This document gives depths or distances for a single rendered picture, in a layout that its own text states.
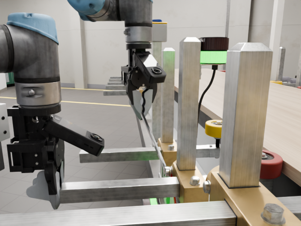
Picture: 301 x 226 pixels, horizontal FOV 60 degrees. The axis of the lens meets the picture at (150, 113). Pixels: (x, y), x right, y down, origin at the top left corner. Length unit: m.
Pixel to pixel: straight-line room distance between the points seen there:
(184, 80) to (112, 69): 7.24
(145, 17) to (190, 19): 6.39
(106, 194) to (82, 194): 0.05
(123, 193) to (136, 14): 0.44
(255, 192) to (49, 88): 0.35
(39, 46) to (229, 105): 0.31
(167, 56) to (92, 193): 0.43
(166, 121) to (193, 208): 0.52
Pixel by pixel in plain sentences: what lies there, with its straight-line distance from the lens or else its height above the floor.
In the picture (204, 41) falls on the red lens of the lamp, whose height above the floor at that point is 1.14.
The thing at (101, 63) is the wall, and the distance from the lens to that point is 7.89.
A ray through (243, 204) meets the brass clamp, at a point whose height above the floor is 0.97.
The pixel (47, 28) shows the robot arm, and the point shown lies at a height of 1.15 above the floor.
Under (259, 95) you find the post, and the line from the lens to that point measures 0.29.
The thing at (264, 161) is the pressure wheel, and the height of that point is 0.91.
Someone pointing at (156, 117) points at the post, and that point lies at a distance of 1.06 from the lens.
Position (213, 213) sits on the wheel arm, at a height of 0.96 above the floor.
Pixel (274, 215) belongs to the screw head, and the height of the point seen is 0.98.
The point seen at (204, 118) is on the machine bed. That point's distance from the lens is 1.10.
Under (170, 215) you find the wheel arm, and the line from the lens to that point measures 0.28.
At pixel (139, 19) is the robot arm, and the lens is 0.71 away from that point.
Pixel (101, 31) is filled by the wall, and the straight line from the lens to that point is 7.87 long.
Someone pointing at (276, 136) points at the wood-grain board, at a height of 0.90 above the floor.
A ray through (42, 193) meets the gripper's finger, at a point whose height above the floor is 0.86.
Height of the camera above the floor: 1.12
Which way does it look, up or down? 14 degrees down
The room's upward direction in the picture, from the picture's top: straight up
